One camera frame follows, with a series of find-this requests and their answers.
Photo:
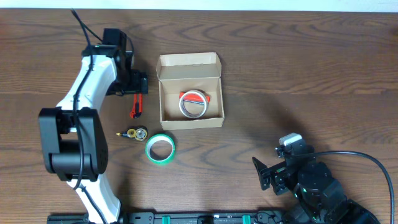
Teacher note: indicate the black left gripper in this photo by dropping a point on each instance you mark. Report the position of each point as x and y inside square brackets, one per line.
[138, 84]

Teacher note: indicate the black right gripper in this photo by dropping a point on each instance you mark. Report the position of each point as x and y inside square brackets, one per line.
[273, 172]

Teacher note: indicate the red utility knife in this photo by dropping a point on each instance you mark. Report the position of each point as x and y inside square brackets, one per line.
[136, 110]

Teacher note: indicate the white tape roll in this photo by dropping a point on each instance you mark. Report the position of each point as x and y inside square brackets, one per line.
[188, 114]

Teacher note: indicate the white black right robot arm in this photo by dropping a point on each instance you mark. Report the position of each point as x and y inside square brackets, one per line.
[321, 197]

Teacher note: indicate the brown cardboard box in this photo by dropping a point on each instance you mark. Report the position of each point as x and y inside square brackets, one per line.
[179, 73]

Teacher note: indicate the yellow black correction tape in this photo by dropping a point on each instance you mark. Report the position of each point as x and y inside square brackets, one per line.
[138, 133]

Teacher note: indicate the red stapler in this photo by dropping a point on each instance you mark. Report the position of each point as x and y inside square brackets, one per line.
[193, 98]

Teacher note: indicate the green tape roll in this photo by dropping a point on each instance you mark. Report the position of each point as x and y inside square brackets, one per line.
[154, 139]

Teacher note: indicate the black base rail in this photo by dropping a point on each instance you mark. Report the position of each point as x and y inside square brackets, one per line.
[260, 217]

